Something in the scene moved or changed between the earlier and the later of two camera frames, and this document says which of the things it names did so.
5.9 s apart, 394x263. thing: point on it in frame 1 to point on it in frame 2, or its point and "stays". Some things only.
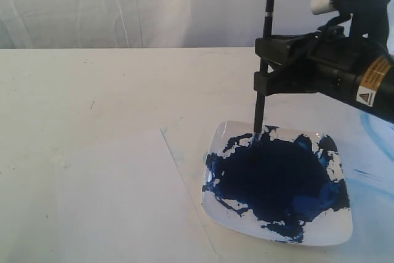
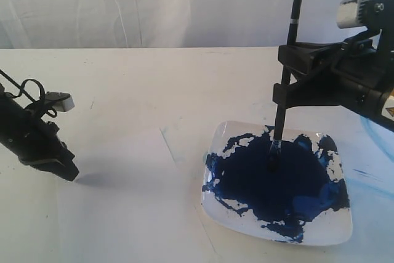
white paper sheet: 120,198 stays
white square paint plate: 285,185 stays
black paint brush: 269,80 to 276,146
